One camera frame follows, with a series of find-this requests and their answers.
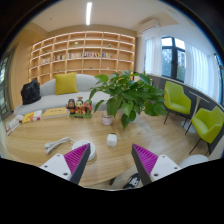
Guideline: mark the wooden wall shelf unit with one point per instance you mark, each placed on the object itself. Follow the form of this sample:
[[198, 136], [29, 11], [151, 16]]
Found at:
[[83, 60]]

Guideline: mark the grey curved sofa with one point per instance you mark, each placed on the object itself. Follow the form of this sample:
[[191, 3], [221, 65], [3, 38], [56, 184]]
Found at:
[[46, 98]]

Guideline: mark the small white cup red band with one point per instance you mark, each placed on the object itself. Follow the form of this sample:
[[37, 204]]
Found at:
[[107, 119]]

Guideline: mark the white charger with gold trim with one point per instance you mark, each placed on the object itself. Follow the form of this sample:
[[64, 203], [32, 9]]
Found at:
[[111, 140]]

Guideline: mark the lime green chair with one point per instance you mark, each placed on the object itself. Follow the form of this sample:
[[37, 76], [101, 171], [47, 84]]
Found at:
[[208, 125], [176, 98]]

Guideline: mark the glass door with dark frame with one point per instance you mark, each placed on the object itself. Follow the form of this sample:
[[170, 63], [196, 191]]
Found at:
[[6, 86]]

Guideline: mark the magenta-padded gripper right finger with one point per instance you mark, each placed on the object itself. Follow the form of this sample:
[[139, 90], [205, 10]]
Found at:
[[146, 161]]

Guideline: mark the black backpack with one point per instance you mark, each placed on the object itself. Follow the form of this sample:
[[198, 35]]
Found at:
[[30, 91]]

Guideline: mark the yellow cushion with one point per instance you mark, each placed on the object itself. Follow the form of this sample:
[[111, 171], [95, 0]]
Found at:
[[66, 83]]

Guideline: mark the white wall air conditioner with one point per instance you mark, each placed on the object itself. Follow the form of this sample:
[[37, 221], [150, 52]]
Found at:
[[149, 26]]

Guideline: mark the dark framed window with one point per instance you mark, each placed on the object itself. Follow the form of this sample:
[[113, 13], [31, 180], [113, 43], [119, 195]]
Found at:
[[173, 60]]

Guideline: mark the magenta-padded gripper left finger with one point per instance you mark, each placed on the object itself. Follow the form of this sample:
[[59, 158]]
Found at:
[[75, 160]]

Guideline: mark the white round stool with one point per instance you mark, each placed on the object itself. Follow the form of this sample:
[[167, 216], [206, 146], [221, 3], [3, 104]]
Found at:
[[195, 160]]

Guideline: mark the long ceiling light strip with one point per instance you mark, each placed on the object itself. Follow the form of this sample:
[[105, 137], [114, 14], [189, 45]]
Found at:
[[89, 13]]

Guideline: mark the white sheer curtain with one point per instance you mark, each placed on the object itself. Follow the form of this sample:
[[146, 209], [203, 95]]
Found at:
[[200, 71], [152, 56]]

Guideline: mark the colourful three-figure figurine set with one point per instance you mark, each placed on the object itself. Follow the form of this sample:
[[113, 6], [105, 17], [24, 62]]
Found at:
[[79, 107]]

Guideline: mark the green leafy potted plant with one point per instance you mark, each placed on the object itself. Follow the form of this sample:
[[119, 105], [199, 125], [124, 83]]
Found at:
[[128, 96]]

